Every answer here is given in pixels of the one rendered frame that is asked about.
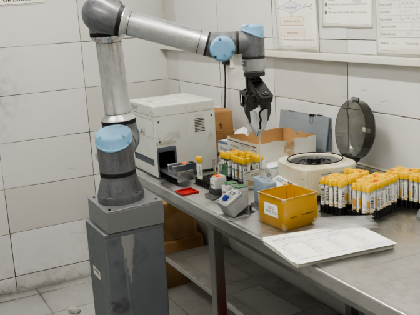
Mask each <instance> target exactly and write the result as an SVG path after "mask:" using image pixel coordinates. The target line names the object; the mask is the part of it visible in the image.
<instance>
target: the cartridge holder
mask: <svg viewBox="0 0 420 315"><path fill-rule="evenodd" d="M204 195H205V197H206V198H209V199H210V200H215V199H219V198H220V197H221V196H222V188H221V189H214V188H211V187H209V193H206V194H204Z"/></svg>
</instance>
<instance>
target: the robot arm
mask: <svg viewBox="0 0 420 315"><path fill-rule="evenodd" d="M81 16H82V20H83V22H84V24H85V25H86V26H87V27H88V28H89V35H90V39H92V40H93V41H94V42H95V43H96V51H97V60H98V66H99V75H100V80H101V89H102V98H103V103H104V112H105V115H104V117H103V118H102V119H101V124H102V128H101V129H99V130H98V131H97V133H96V135H95V138H96V139H95V144H96V149H97V158H98V163H99V172H100V177H101V179H100V183H99V189H98V193H97V199H98V203H99V204H102V205H104V206H123V205H128V204H132V203H136V202H138V201H140V200H141V199H143V198H144V189H143V187H142V184H141V182H140V180H139V178H138V176H137V174H136V164H135V158H134V152H135V150H136V148H137V147H138V145H139V141H140V133H139V129H138V127H137V124H136V116H135V115H134V114H133V113H132V112H131V111H130V105H129V95H128V85H127V80H126V70H125V64H124V54H123V45H122V39H123V37H124V36H125V35H127V36H131V37H134V38H138V39H143V40H146V41H151V42H153V43H158V44H162V45H165V46H169V47H172V48H177V49H181V50H184V51H189V52H192V53H196V54H200V55H203V56H207V57H210V58H214V59H215V60H217V61H221V62H223V61H227V60H229V59H231V58H232V57H233V55H235V54H242V63H241V65H242V70H243V71H244V72H243V74H244V77H245V80H246V88H245V89H244V90H239V95H240V106H242V107H244V112H245V115H246V116H247V123H248V124H249V125H250V127H251V129H252V131H253V133H254V134H255V135H256V136H258V133H259V130H258V123H259V128H260V130H261V134H262V133H263V132H264V130H265V127H266V125H267V123H268V121H269V117H270V114H271V102H272V101H273V94H272V92H271V91H270V90H269V88H268V87H267V86H266V84H265V83H264V81H263V80H262V79H261V78H260V76H265V70H266V59H265V48H264V39H265V37H264V27H263V25H262V24H243V25H242V26H241V29H240V31H230V32H209V31H205V30H202V29H198V28H195V27H191V26H186V25H183V24H179V23H176V22H172V21H167V20H165V19H160V18H157V17H153V16H149V15H146V14H141V13H139V12H134V11H130V10H129V8H128V7H127V6H125V5H123V4H122V2H121V1H120V0H86V2H85V3H84V4H83V7H82V10H81ZM241 95H242V102H241ZM259 107H260V110H259V116H258V113H257V112H255V111H253V109H256V108H259ZM257 121H258V123H257Z"/></svg>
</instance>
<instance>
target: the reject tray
mask: <svg viewBox="0 0 420 315"><path fill-rule="evenodd" d="M175 193H177V194H179V195H181V196H188V195H192V194H198V193H199V191H198V190H196V189H193V188H191V187H189V188H186V189H179V190H175Z"/></svg>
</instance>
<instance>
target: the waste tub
mask: <svg viewBox="0 0 420 315"><path fill-rule="evenodd" d="M317 193H318V192H317V191H313V190H310V189H307V188H304V187H301V186H297V185H294V184H287V185H283V186H278V187H273V188H270V189H265V190H262V191H258V200H259V222H261V223H264V224H267V225H268V226H271V227H274V228H276V229H279V230H281V231H284V232H286V231H290V230H293V229H297V228H301V227H304V226H308V225H311V224H312V222H315V221H314V218H318V196H317Z"/></svg>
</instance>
